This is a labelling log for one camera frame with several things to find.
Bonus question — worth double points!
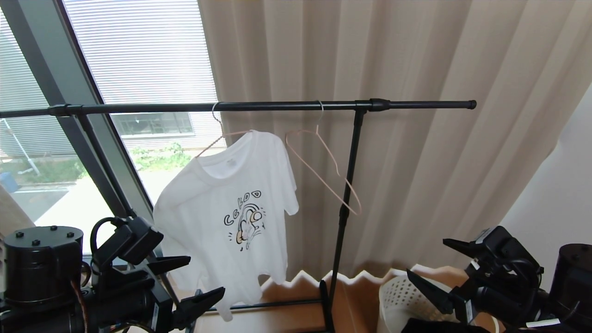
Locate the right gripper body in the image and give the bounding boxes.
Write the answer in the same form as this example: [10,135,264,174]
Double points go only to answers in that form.
[451,272,552,327]

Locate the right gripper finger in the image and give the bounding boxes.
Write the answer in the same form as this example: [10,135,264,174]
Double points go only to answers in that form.
[443,238,477,259]
[406,269,456,315]

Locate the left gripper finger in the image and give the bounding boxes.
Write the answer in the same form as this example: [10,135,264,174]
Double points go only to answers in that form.
[146,255,192,277]
[174,287,226,330]

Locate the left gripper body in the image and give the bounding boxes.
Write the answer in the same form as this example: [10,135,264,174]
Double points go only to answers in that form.
[85,281,175,333]

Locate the black garment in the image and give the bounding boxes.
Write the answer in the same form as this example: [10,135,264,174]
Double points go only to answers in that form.
[401,318,491,333]

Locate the white printed t-shirt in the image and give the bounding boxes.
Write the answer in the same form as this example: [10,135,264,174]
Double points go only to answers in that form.
[153,130,300,322]

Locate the pink clothes hanger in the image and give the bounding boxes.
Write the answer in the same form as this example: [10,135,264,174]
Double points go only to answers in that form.
[284,100,362,216]
[194,103,254,159]

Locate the white laundry basket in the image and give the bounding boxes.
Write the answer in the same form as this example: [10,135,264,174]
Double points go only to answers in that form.
[377,273,501,333]

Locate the black clothes rack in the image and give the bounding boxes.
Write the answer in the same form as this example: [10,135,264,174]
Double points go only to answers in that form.
[0,99,477,333]

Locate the beige curtain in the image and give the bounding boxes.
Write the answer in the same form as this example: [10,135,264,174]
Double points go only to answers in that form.
[0,185,37,232]
[198,0,592,285]

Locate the window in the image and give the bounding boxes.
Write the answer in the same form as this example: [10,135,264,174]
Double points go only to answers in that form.
[0,0,227,262]

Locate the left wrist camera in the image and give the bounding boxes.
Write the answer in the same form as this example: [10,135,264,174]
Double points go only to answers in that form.
[90,216,165,290]

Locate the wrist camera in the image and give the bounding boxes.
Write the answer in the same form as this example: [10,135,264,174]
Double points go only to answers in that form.
[469,226,544,290]
[90,216,165,290]

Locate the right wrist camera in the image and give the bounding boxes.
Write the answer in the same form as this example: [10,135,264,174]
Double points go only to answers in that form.
[469,226,544,290]

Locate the black cable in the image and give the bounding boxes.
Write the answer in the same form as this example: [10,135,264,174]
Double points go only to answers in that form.
[89,216,130,264]

